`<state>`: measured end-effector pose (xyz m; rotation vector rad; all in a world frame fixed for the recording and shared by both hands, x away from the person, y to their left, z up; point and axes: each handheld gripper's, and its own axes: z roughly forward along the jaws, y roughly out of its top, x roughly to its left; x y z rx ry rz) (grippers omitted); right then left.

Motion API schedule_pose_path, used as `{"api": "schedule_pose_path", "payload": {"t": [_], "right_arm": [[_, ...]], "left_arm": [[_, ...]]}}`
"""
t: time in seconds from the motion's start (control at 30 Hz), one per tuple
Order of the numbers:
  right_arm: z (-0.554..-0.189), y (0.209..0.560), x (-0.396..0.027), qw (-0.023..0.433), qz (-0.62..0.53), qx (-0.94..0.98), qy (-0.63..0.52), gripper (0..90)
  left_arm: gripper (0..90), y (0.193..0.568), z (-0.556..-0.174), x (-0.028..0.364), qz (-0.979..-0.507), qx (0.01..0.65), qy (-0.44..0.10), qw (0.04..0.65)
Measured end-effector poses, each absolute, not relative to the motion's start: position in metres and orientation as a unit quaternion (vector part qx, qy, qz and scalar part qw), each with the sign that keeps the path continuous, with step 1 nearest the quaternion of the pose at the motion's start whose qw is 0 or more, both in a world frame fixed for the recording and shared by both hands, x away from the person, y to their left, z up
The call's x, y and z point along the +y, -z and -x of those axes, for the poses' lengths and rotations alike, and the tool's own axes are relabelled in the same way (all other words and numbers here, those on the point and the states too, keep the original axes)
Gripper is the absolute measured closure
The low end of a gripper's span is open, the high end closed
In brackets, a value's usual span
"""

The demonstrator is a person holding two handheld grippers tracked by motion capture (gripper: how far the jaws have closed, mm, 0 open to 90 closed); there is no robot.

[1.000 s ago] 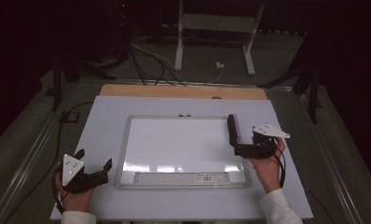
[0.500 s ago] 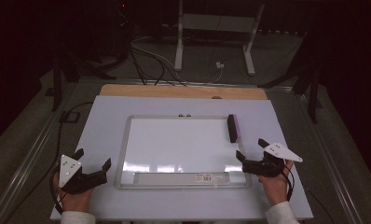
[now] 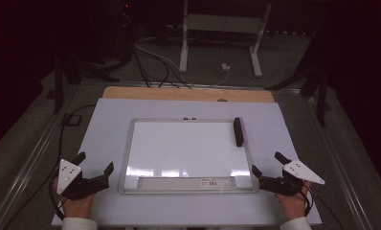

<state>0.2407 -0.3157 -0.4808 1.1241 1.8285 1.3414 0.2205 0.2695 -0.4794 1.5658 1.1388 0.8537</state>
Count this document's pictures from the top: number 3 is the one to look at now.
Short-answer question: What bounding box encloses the white cable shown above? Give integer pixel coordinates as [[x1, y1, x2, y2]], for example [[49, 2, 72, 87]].
[[134, 42, 231, 87]]

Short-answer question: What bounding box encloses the bundle of black cables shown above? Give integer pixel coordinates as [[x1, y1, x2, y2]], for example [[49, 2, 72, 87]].
[[131, 47, 192, 90]]

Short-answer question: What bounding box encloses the black tripod stand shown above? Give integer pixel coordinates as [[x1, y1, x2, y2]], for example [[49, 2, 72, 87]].
[[264, 47, 332, 127], [53, 52, 120, 115]]

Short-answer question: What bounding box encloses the dark equipment rack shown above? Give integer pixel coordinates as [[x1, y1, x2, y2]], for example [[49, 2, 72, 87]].
[[92, 0, 139, 66]]

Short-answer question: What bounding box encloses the black and purple whiteboard eraser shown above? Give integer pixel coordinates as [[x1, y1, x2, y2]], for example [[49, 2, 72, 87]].
[[233, 116, 250, 148]]

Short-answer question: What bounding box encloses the silver framed whiteboard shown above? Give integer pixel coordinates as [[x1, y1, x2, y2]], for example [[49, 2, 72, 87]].
[[117, 116, 259, 196]]

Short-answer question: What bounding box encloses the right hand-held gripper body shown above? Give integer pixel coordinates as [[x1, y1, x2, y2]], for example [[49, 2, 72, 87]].
[[258, 158, 326, 196]]

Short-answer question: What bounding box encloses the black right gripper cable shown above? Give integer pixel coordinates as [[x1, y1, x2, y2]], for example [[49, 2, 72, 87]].
[[300, 181, 345, 230]]

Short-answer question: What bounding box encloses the person's right hand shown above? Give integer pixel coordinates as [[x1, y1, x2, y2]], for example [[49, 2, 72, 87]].
[[274, 180, 314, 221]]

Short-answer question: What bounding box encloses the black square floor plate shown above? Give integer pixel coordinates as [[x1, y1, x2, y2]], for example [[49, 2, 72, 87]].
[[60, 113, 83, 127]]

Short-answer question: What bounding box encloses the person's left hand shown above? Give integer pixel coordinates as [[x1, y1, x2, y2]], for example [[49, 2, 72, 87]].
[[52, 176, 96, 219]]

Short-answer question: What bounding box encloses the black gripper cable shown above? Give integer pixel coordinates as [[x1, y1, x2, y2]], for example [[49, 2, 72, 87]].
[[300, 181, 345, 230], [1, 103, 97, 230]]

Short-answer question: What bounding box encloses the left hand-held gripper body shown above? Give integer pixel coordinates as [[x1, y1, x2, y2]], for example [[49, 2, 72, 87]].
[[56, 158, 110, 201]]

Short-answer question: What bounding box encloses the white metal stand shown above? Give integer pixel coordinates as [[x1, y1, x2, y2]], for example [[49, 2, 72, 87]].
[[178, 0, 273, 79]]

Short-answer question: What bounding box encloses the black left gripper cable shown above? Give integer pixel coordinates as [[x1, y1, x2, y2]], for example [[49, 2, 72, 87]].
[[1, 103, 97, 230]]

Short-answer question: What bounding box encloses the large white sheet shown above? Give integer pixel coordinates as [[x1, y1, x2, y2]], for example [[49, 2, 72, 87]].
[[51, 97, 323, 228]]

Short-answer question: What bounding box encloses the aluminium rail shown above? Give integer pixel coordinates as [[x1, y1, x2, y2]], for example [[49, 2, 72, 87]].
[[0, 81, 84, 230], [79, 80, 303, 96], [302, 94, 376, 230]]

